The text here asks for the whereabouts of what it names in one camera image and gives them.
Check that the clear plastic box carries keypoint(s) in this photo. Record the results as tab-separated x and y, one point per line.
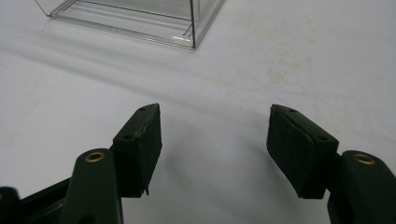
130	21

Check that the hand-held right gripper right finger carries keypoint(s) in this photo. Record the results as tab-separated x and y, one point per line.
299	152

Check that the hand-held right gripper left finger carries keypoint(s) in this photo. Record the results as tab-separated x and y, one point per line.
137	155

